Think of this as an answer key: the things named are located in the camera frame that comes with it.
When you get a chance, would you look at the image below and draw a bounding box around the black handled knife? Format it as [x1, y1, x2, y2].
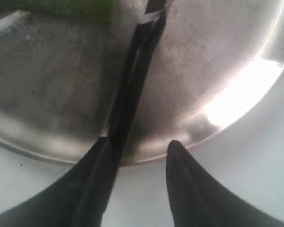
[70, 0, 167, 227]

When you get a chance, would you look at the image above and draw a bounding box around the green cucumber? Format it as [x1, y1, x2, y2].
[0, 0, 115, 23]

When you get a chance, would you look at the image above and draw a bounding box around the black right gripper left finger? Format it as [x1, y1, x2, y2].
[0, 137, 109, 227]

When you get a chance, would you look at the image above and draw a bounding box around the round steel plate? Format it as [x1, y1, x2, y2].
[0, 0, 284, 166]

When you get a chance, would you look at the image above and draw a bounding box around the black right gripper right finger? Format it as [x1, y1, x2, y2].
[166, 140, 284, 227]

